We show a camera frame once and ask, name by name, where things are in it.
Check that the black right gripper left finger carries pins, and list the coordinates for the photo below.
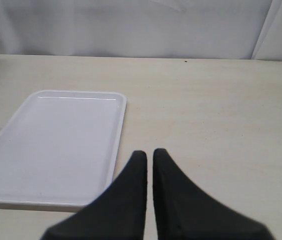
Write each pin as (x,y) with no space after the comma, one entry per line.
(117,214)

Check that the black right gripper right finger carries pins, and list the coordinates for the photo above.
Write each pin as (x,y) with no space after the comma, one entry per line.
(183,211)

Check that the white rectangular plastic tray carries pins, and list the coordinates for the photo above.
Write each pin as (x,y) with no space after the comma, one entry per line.
(60,148)

